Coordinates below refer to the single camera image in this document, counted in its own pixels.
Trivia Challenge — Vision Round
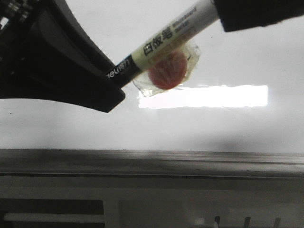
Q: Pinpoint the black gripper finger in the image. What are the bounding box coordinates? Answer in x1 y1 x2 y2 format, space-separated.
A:
0 0 125 113
213 0 304 32

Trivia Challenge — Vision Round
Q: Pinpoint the black white whiteboard marker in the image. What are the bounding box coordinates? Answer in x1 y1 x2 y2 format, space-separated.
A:
105 0 219 97

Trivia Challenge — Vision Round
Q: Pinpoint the white whiteboard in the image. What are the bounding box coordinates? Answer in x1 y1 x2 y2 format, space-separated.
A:
0 0 304 178

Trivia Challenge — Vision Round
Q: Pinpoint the white cabinet with vent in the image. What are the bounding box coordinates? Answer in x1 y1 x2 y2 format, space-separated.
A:
0 176 304 228

